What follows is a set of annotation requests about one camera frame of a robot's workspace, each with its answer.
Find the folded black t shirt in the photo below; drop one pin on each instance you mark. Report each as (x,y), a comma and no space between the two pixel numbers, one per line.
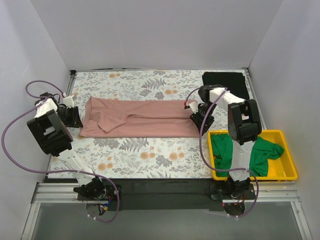
(234,81)

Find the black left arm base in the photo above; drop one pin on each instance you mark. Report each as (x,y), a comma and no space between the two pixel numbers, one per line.
(105,193)

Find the green t shirt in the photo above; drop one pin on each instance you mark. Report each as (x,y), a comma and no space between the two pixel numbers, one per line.
(262,151)

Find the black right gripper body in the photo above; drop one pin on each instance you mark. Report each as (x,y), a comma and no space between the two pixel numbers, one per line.
(202,120)

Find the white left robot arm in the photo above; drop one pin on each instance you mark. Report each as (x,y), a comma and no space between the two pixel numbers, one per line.
(50,130)

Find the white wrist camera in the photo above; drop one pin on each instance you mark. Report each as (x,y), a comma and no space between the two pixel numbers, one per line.
(192,105)
(69,101)

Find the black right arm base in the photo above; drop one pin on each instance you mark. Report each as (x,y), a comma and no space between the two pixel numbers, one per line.
(220,192)

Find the yellow plastic bin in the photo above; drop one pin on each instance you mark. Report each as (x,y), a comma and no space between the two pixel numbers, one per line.
(281,169)

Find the pink t shirt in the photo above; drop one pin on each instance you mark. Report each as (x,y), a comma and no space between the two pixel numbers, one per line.
(113,118)

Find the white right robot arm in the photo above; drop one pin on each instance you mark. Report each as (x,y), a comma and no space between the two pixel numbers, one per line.
(243,126)

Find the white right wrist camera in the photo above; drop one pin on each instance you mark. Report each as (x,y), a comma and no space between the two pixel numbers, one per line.
(192,105)

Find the floral patterned table mat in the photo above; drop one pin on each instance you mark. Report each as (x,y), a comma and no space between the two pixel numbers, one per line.
(141,157)

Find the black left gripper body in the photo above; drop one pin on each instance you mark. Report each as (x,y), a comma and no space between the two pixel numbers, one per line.
(73,116)

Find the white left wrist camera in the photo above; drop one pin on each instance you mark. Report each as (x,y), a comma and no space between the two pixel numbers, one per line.
(69,101)

